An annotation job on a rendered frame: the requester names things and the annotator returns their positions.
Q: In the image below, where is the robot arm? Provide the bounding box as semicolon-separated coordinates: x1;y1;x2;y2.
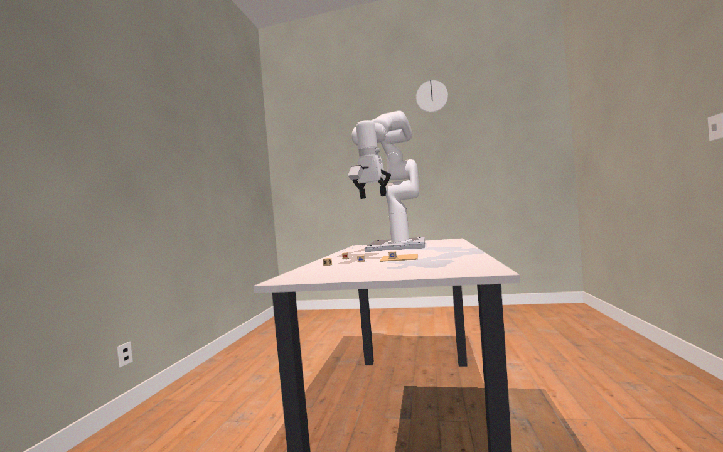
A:
351;111;419;244

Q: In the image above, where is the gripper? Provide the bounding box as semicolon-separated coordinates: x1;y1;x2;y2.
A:
352;154;391;199

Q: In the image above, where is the tan square mat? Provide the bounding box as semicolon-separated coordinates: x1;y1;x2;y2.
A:
380;254;418;262

